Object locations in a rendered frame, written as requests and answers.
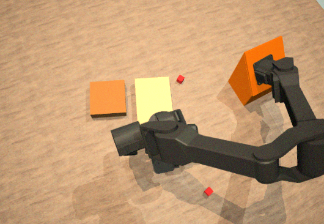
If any pale yellow board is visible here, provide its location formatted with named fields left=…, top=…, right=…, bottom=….
left=134, top=77, right=173, bottom=125

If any red cube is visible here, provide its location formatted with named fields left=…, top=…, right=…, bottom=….
left=204, top=187, right=213, bottom=196
left=177, top=75, right=185, bottom=84

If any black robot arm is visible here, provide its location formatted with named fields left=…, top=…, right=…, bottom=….
left=111, top=54, right=324, bottom=185

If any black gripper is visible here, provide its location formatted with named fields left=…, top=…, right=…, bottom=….
left=124, top=124, right=199, bottom=156

